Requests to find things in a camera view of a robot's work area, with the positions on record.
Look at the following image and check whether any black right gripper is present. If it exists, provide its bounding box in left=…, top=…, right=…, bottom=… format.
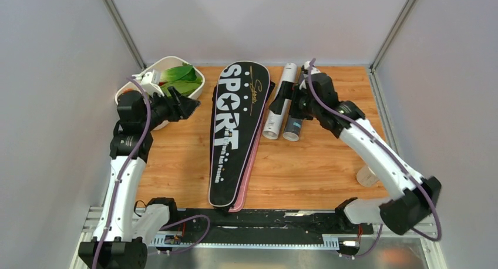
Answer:
left=268, top=80, right=321, bottom=121

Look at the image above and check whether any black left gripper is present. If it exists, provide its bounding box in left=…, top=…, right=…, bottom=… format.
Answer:
left=140, top=86, right=201, bottom=131

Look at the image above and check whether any white shuttlecock tube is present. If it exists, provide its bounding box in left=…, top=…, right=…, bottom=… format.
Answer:
left=263, top=63, right=298, bottom=140

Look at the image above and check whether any black shuttlecock tube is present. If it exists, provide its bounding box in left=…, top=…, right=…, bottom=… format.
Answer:
left=282, top=100, right=302, bottom=142

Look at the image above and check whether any black racket cover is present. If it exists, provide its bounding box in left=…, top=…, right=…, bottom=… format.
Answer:
left=208, top=60, right=275, bottom=212

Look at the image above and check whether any pink racket cover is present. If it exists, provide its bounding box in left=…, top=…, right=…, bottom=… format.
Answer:
left=228, top=112, right=264, bottom=213

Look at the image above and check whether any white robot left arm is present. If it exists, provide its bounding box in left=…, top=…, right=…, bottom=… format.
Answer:
left=78, top=87, right=201, bottom=268

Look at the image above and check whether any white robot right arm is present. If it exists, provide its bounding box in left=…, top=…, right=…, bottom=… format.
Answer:
left=269, top=72, right=442, bottom=241

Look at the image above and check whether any green leafy vegetable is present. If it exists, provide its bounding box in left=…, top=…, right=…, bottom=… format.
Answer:
left=160, top=79, right=202, bottom=97

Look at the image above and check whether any green bok choy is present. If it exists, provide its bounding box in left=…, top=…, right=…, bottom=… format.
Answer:
left=160, top=63, right=197, bottom=84

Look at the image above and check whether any white tube cap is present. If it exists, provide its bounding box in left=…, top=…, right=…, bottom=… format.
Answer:
left=356, top=165, right=379, bottom=187

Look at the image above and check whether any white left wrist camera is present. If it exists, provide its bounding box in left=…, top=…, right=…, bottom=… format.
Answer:
left=132, top=69, right=165, bottom=96

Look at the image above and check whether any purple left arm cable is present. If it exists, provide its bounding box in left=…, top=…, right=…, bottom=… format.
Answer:
left=91, top=77, right=211, bottom=269

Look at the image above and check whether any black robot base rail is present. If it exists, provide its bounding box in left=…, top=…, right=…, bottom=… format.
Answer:
left=161, top=208, right=374, bottom=247

